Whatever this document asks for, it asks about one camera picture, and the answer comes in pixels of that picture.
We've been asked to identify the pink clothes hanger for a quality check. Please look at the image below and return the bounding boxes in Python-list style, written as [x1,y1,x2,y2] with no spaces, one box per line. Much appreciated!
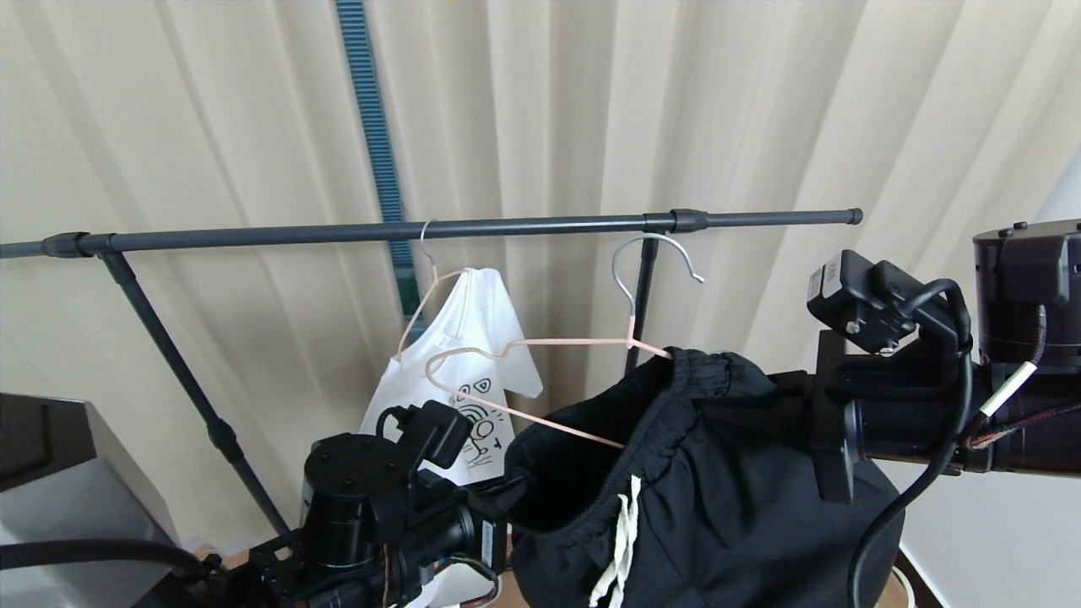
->
[397,221,465,360]
[425,233,706,449]

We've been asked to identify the white laundry basket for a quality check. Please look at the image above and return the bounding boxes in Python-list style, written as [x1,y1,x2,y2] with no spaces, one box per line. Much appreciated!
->
[888,564,918,608]

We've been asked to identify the black garment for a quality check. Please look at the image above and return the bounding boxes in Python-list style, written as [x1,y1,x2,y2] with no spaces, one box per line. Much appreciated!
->
[502,347,906,608]

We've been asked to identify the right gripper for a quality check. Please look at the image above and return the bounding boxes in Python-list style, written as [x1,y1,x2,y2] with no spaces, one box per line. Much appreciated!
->
[809,329,982,506]

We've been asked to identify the beige curtain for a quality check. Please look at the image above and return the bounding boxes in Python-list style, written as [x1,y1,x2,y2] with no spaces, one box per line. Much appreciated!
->
[0,0,423,558]
[363,0,1081,398]

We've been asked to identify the black clothes rack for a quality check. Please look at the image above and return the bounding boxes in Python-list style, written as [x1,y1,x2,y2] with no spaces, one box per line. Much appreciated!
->
[0,208,864,537]

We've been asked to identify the white printed t-shirt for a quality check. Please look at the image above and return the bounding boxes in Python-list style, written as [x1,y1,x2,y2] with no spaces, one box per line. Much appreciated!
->
[359,269,544,608]

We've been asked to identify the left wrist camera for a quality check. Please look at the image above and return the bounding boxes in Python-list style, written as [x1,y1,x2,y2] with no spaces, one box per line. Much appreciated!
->
[375,400,474,470]

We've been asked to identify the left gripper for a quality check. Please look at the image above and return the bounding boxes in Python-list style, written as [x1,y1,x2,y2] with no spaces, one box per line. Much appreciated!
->
[384,488,513,608]

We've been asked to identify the black cable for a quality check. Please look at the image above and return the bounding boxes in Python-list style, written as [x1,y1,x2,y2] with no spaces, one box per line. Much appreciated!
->
[0,539,212,584]
[847,279,975,608]

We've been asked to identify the window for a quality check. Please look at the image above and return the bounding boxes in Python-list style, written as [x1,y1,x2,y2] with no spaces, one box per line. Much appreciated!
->
[334,0,421,322]

